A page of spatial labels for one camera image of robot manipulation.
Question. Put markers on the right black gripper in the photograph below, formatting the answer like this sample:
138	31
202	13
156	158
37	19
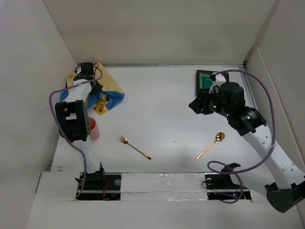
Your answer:
200	101

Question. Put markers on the blue and yellow cloth placemat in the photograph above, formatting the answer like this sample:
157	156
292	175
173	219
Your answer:
106	92

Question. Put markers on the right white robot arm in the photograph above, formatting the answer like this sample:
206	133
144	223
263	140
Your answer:
286	186

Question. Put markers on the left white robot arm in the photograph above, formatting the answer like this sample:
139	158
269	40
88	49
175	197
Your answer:
72	119

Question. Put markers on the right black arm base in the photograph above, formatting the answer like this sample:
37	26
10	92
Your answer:
221	187

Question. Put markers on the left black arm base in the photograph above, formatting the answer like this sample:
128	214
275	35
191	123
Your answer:
107	189

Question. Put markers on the square green ceramic plate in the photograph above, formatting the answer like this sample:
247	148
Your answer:
204	81

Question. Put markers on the gold spoon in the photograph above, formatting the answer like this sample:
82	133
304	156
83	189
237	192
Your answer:
218	138

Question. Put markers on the pink plastic cup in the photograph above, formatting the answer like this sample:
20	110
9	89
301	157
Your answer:
95	133

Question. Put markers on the gold fork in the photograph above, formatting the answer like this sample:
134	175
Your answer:
126	142

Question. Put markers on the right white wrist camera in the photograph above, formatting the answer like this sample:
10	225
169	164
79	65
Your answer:
217	82

